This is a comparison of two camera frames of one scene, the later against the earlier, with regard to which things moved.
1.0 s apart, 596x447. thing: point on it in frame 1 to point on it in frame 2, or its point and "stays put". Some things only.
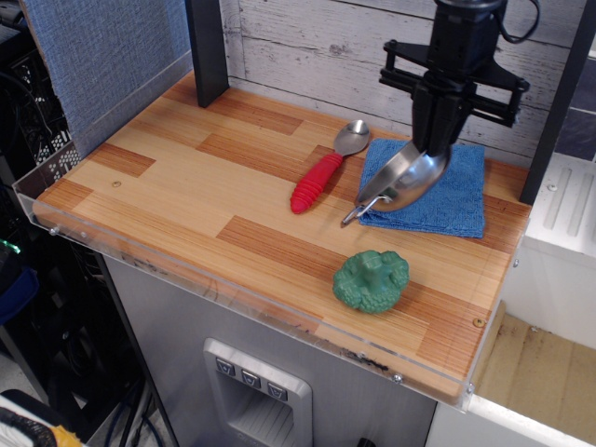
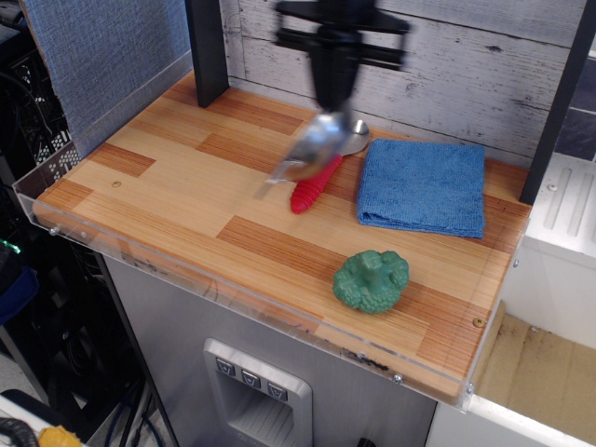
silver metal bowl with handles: x=399 y=181 to x=318 y=144
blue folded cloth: x=454 y=206 stays put
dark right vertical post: x=562 y=103 stays put
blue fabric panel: x=107 y=59 stays put
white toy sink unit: x=535 y=382 stays put
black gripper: x=463 y=51 to x=338 y=36
